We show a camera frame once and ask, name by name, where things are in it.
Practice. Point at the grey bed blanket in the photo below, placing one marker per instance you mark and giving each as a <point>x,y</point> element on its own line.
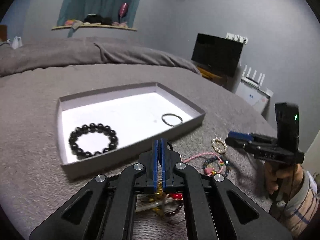
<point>33,184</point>

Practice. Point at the wooden tv stand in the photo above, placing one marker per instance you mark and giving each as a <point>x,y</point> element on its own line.
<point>218,79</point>

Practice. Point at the wooden window sill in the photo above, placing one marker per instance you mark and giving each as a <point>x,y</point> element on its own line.
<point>93,26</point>

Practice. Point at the black clothes pile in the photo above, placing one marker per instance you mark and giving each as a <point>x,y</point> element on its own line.
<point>98,19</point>

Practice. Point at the right striped sleeve forearm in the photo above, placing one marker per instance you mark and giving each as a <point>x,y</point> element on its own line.
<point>301,209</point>

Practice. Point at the rolled grey duvet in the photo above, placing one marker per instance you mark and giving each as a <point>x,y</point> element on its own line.
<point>63,52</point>

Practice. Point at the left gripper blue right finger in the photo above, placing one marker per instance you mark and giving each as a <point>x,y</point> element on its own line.
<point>163,152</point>

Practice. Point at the pink balloon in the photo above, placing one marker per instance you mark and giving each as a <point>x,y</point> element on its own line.
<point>122,11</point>

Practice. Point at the grey cloth on sill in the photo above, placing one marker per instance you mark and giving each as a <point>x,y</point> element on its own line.
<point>74,27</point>

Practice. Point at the white plastic bag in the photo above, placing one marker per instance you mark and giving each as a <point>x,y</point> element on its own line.
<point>16,42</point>

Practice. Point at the white wifi router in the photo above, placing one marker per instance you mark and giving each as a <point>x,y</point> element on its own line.
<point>252,77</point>

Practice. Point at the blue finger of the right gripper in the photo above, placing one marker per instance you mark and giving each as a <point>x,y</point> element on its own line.
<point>240,136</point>
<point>236,143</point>

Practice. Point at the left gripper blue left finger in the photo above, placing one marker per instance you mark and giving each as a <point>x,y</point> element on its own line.
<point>155,163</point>

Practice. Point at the person's right hand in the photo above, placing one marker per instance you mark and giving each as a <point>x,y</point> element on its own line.
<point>288,180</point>

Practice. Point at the grey cardboard tray box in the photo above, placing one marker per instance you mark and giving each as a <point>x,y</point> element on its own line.
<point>132,111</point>

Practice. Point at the silver thin bangle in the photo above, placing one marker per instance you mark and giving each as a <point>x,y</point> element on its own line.
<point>171,119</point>

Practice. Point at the pearl ring hair clip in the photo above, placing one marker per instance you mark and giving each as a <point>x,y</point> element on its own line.
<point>219,145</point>

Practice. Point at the black television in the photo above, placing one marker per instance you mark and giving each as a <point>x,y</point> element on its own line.
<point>218,54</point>

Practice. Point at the wall coat hooks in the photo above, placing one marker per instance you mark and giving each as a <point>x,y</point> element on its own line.
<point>237,38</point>

